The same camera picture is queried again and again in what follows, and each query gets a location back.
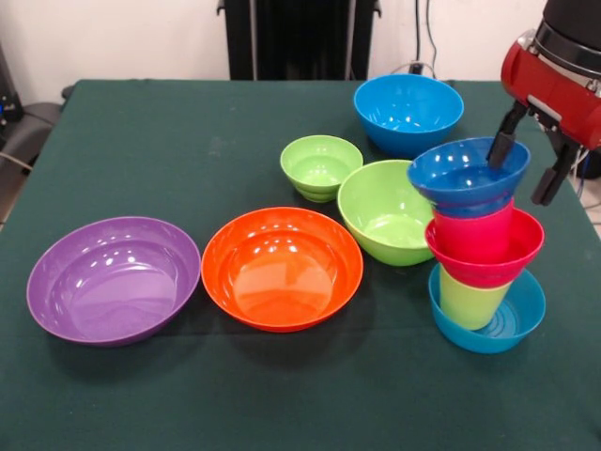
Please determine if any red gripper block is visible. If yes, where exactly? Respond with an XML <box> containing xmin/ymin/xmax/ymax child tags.
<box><xmin>486</xmin><ymin>38</ymin><xmax>601</xmax><ymax>207</ymax></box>

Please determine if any small dark blue bowl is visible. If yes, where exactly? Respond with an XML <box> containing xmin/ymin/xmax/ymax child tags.
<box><xmin>406</xmin><ymin>136</ymin><xmax>532</xmax><ymax>220</ymax></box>

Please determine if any pink cup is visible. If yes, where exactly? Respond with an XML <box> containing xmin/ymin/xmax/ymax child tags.
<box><xmin>432</xmin><ymin>196</ymin><xmax>516</xmax><ymax>264</ymax></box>

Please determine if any pink bowl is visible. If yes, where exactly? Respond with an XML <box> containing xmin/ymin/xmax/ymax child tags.
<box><xmin>424</xmin><ymin>208</ymin><xmax>547</xmax><ymax>289</ymax></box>

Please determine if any green cup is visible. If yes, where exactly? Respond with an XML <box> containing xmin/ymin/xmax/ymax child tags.
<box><xmin>439</xmin><ymin>270</ymin><xmax>512</xmax><ymax>332</ymax></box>

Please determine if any large green bowl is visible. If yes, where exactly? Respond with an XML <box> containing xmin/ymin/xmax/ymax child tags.
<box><xmin>336</xmin><ymin>160</ymin><xmax>438</xmax><ymax>268</ymax></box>

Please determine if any light blue ribbed bowl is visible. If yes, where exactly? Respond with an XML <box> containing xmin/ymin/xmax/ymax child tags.
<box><xmin>427</xmin><ymin>262</ymin><xmax>547</xmax><ymax>354</ymax></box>

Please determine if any large blue bowl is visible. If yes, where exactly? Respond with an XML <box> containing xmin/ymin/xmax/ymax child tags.
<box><xmin>352</xmin><ymin>73</ymin><xmax>466</xmax><ymax>159</ymax></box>

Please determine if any small green bowl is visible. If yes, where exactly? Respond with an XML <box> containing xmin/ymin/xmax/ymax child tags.
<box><xmin>279</xmin><ymin>134</ymin><xmax>364</xmax><ymax>204</ymax></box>

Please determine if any orange bowl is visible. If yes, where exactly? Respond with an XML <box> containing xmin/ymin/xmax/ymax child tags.
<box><xmin>200</xmin><ymin>206</ymin><xmax>365</xmax><ymax>334</ymax></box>

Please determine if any dark green tablecloth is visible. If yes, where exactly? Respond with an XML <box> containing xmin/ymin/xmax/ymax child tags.
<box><xmin>0</xmin><ymin>78</ymin><xmax>601</xmax><ymax>451</ymax></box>

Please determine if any purple bowl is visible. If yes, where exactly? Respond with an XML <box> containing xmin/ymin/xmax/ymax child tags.
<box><xmin>25</xmin><ymin>215</ymin><xmax>202</xmax><ymax>348</ymax></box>

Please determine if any black equipment case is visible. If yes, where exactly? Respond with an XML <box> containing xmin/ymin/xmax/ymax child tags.
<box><xmin>0</xmin><ymin>41</ymin><xmax>24</xmax><ymax>137</ymax></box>

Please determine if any black pedestal leg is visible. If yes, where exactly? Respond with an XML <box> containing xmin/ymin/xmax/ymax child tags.
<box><xmin>13</xmin><ymin>101</ymin><xmax>65</xmax><ymax>163</ymax></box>
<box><xmin>570</xmin><ymin>148</ymin><xmax>601</xmax><ymax>180</ymax></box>

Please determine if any black wall cable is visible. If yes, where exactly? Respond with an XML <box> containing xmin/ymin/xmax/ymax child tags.
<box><xmin>415</xmin><ymin>0</ymin><xmax>438</xmax><ymax>79</ymax></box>

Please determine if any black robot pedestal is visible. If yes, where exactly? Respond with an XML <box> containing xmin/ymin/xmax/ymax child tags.
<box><xmin>216</xmin><ymin>0</ymin><xmax>382</xmax><ymax>81</ymax></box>

